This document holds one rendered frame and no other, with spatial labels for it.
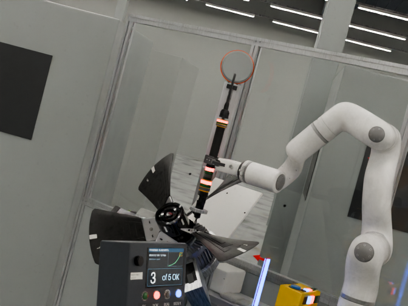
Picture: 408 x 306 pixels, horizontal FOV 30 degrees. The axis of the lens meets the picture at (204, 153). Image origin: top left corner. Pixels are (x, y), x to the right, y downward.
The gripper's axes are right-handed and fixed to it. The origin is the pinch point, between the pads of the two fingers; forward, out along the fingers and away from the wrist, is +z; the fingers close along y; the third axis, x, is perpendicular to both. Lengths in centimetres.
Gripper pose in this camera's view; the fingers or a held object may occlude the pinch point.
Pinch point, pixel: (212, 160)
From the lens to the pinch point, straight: 292.4
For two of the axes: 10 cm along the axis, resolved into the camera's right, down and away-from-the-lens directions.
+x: 2.6, -9.6, -0.6
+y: 5.8, 1.1, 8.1
